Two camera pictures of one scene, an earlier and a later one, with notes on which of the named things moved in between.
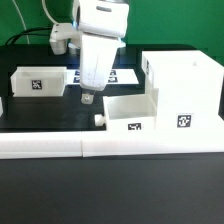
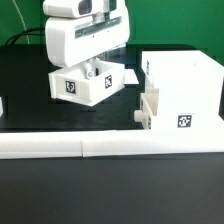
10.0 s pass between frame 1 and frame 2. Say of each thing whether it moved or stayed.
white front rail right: stayed
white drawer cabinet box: stayed
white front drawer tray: moved
